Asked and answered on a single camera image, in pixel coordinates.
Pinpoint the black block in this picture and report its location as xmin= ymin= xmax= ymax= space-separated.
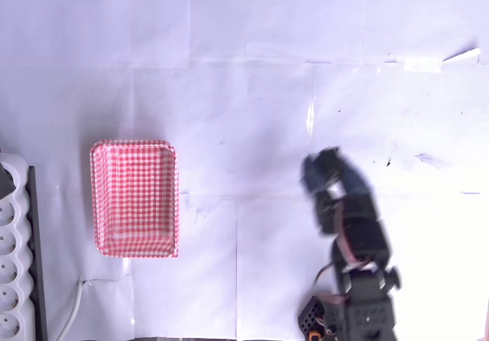
xmin=317 ymin=147 xmax=342 ymax=183

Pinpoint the black perforated base part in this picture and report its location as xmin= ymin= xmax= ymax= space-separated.
xmin=297 ymin=295 xmax=328 ymax=336

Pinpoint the clear tape piece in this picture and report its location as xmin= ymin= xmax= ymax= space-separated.
xmin=403 ymin=58 xmax=443 ymax=74

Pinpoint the white paper scrap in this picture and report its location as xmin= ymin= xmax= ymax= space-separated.
xmin=442 ymin=47 xmax=482 ymax=65

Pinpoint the red white checkered tray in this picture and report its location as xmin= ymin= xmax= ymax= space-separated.
xmin=89 ymin=139 xmax=180 ymax=259

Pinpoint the white power strip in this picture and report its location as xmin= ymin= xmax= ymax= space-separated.
xmin=0 ymin=152 xmax=34 ymax=341

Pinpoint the red white servo cable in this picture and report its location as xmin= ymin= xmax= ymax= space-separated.
xmin=313 ymin=210 xmax=379 ymax=307

